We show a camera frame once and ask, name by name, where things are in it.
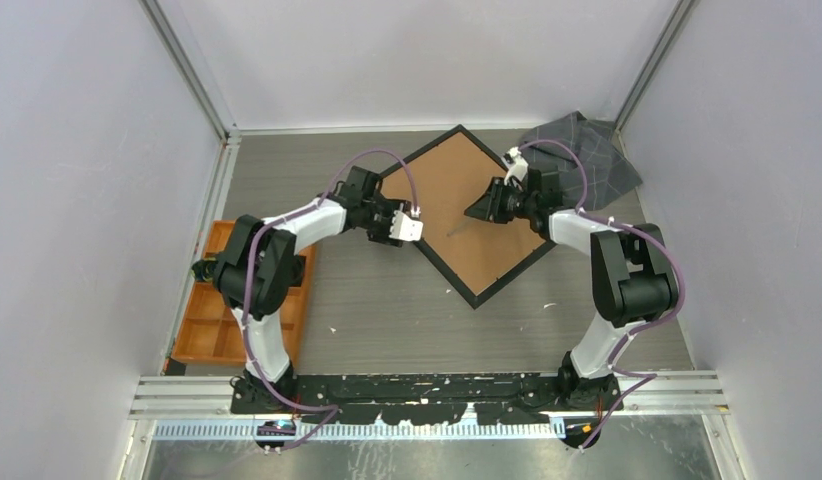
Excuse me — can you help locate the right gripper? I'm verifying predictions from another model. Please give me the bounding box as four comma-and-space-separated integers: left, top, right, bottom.
465, 177, 537, 225

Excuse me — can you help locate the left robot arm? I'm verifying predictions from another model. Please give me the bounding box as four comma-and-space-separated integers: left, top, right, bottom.
212, 167, 422, 414

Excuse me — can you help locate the orange wooden divided tray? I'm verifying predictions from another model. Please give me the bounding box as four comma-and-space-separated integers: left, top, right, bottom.
170, 244, 318, 367

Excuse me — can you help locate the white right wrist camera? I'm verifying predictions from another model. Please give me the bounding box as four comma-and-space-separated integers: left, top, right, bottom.
502, 147, 528, 187

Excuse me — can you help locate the grey checked cloth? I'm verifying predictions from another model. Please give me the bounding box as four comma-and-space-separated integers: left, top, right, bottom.
518, 111, 642, 211

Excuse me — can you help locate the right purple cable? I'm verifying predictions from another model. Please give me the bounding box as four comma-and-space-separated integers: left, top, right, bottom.
503, 139, 687, 453

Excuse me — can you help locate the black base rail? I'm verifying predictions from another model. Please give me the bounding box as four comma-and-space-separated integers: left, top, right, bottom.
230, 372, 621, 426

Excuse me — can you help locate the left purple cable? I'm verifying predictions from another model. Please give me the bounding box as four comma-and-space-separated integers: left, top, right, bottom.
240, 147, 424, 454

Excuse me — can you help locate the purple cable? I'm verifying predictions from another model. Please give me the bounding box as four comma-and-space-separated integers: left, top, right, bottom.
240, 147, 424, 454
503, 139, 687, 453

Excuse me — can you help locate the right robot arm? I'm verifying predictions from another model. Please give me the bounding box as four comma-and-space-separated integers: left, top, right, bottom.
464, 168, 681, 411

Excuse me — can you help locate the yellow handled screwdriver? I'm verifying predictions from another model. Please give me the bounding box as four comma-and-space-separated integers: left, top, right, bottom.
445, 218, 473, 238

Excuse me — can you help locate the black picture frame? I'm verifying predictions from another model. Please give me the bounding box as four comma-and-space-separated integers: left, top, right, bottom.
405, 125, 554, 309

